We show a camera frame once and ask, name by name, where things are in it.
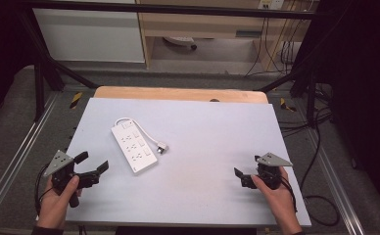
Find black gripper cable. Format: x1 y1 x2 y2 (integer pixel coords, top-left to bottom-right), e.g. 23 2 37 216
278 175 299 213
33 163 54 217

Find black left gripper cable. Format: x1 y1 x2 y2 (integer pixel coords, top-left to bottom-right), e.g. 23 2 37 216
33 163 54 217

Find white power strip cable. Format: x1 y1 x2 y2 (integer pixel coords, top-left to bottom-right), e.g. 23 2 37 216
114 117 162 147

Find white cabinet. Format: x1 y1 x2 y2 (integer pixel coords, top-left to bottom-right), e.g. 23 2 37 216
32 0 146 64

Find white power strip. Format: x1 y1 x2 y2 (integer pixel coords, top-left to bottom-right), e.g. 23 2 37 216
110 121 160 175

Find white wall outlet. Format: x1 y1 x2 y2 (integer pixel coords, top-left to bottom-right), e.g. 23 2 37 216
258 0 286 11

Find wooden table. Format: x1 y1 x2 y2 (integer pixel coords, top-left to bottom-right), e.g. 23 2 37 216
93 85 270 105

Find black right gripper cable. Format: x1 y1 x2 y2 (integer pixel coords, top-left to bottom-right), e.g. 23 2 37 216
278 175 299 213

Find aluminium floor rail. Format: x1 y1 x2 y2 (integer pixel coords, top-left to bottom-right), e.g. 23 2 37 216
0 91 61 224
304 125 366 235

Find wooden desk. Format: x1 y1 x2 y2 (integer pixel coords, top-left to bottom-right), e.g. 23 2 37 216
135 0 311 72

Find black hanging cables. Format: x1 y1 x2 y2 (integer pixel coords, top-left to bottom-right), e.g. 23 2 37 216
244 14 302 78

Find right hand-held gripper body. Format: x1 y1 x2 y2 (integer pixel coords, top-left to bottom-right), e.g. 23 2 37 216
255 152 294 191

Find grey power strip under desk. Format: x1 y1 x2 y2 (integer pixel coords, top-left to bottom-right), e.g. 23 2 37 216
163 35 199 51

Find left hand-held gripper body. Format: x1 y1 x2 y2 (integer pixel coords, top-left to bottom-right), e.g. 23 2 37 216
43 150 81 209

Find person's right hand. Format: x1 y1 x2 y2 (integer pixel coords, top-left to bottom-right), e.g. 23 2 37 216
250 165 303 235

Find person's left hand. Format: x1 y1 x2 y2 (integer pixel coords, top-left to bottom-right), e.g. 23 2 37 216
35 174 81 230

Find black floor cable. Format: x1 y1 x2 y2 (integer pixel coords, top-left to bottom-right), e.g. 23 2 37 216
277 82 342 227

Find black metal frame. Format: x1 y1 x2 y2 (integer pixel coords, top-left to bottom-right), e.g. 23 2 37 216
16 0 321 129

